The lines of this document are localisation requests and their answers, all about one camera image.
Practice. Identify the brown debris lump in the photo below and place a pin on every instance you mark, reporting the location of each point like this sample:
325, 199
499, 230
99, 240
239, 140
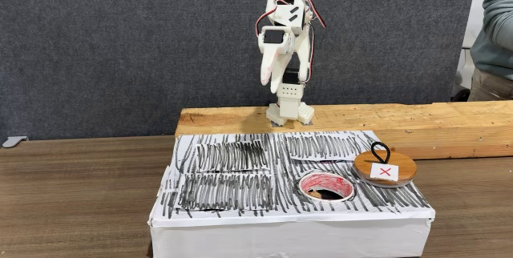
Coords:
315, 194

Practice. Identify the scribbled paper patch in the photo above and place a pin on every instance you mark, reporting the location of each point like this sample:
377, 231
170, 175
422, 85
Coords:
224, 192
232, 156
324, 146

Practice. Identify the white label with red cross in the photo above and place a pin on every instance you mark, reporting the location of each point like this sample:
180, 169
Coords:
384, 172

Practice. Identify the grey felt partition panel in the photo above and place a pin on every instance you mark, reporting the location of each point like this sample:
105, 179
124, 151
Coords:
120, 49

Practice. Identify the round wooden lid black loop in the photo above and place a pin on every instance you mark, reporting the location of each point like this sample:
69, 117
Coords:
405, 164

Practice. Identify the white box with black scribbles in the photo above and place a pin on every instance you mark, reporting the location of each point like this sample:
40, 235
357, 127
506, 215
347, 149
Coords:
288, 234

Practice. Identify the light wooden beam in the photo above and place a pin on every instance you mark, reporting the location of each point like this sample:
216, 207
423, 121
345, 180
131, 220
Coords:
441, 126

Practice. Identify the person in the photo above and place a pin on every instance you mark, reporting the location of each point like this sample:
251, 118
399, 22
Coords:
495, 33

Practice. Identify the grey partition foot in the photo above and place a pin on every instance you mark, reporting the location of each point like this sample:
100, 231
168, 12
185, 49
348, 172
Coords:
14, 141

